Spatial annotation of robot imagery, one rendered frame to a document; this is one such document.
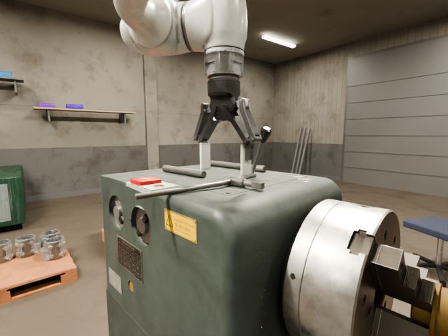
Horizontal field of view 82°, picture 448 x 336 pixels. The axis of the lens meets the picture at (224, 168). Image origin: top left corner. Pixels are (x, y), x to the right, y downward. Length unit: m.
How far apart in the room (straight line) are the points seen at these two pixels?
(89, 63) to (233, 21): 6.33
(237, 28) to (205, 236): 0.42
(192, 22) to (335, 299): 0.58
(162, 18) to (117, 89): 6.30
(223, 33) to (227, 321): 0.55
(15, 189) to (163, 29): 4.24
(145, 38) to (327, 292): 0.59
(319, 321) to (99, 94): 6.54
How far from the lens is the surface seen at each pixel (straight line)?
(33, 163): 6.56
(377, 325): 0.62
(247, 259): 0.47
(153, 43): 0.62
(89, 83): 6.76
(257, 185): 0.59
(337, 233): 0.51
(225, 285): 0.48
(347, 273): 0.48
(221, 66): 0.58
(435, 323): 0.59
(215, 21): 0.60
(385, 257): 0.51
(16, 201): 4.72
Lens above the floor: 1.38
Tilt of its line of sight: 8 degrees down
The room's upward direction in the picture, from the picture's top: straight up
